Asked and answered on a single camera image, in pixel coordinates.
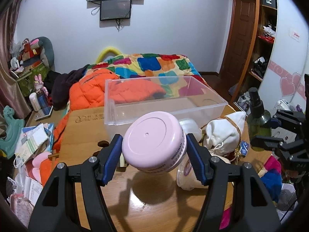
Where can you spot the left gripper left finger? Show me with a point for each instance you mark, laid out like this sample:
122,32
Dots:
72,198

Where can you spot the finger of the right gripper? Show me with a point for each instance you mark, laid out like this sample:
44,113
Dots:
288,120
280,148

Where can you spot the green spray bottle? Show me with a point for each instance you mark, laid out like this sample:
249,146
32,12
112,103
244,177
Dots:
258,118

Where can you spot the white drawstring cloth bag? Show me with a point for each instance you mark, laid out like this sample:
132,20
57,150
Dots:
223,134

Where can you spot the white suitcase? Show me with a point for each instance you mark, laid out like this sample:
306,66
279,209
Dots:
282,104

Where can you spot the small blue packet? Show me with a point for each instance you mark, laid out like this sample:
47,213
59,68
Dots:
244,148

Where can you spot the stack of papers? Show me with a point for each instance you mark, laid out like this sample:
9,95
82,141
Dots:
33,138

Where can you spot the beige cream jar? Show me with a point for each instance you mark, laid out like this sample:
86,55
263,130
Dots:
186,178

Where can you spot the green dinosaur plush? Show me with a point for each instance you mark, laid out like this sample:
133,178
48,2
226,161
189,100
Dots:
14,127

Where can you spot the brown wooden door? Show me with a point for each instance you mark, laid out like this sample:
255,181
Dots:
239,39

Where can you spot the clear plastic lid container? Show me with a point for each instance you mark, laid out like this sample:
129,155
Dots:
189,126

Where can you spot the clear plastic storage bin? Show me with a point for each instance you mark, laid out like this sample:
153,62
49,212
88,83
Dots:
182,96

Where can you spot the white cylinder cup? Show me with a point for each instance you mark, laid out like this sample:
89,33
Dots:
34,101

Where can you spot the colourful patchwork quilt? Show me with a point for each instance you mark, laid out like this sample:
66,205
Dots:
154,65

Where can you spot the dark purple garment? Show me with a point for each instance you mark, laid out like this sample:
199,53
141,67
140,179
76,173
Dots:
58,86

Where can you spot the pink rabbit toy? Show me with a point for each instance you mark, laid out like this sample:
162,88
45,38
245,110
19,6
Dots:
39,85

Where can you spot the orange puffer jacket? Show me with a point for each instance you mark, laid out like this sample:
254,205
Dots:
89,92

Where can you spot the grey stuffed cushion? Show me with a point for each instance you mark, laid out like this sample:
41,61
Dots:
47,53

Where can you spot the yellow curved tube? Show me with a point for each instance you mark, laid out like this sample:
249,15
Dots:
107,52

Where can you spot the small wall monitor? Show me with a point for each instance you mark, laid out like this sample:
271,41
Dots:
115,9

